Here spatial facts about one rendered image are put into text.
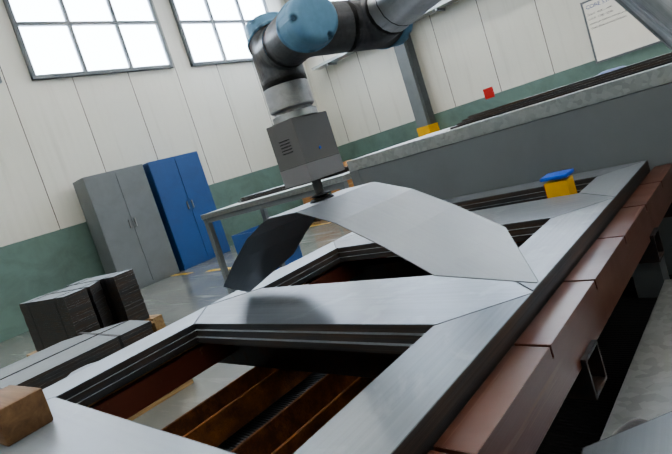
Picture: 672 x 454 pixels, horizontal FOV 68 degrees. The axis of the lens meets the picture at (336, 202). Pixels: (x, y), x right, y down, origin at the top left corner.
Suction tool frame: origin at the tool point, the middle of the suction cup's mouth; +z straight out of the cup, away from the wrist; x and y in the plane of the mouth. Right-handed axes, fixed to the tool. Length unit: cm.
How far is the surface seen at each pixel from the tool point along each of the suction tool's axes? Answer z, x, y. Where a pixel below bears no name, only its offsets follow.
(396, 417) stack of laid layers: 15.9, 28.8, 29.4
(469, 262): 10.2, 26.4, 5.8
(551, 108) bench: -2, 14, -79
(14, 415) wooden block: 12, -22, 45
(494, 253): 10.8, 27.7, 1.4
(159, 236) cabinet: 26, -734, -357
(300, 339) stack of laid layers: 17.9, -2.3, 11.8
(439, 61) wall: -131, -427, -894
